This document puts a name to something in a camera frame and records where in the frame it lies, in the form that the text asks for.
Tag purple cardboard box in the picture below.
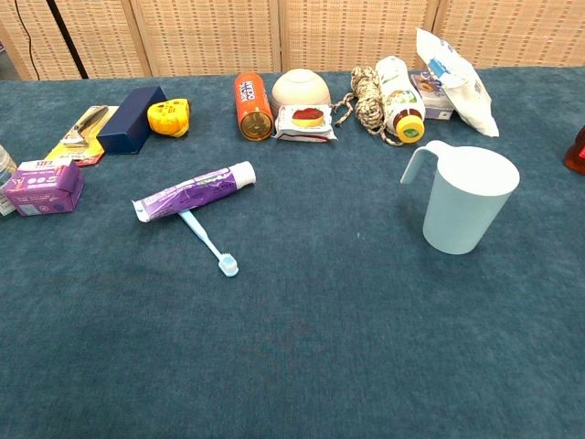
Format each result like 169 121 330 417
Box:
3 158 86 218

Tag clear plastic container with clips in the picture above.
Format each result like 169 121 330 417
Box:
0 145 18 216

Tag light blue toothbrush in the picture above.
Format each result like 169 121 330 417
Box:
177 209 240 278

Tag yellow toy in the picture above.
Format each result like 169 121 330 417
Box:
146 97 192 138

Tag bamboo folding screen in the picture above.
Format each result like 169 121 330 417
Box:
0 0 585 82

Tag purple toothpaste tube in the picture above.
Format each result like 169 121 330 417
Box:
131 160 257 224

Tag thin black hanging cable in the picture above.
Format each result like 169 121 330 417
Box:
13 0 42 81

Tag orange drink can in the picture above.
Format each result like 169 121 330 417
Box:
234 71 275 142

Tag white plastic bag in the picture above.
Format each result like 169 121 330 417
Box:
415 27 500 138

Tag teal table cloth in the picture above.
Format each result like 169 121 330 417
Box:
0 67 585 439

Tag beige upturned bowl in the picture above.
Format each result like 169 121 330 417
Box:
271 68 332 111

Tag navy blue box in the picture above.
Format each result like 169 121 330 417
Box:
96 85 168 155

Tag honey bottle yellow cap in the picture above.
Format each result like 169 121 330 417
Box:
562 125 585 177

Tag tea bottle yellow cap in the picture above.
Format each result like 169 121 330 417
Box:
375 55 427 145

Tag braided beige rope bundle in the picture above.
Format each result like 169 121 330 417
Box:
330 65 404 147

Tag black tripod stand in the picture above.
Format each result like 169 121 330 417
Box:
45 0 90 80

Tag small purple white carton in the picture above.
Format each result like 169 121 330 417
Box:
409 70 456 122

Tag white snack packet red cake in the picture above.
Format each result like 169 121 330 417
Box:
272 103 339 144

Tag white plastic cup with handle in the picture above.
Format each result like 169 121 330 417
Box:
400 139 521 255

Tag razor in yellow blister pack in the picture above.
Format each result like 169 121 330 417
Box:
44 104 121 167

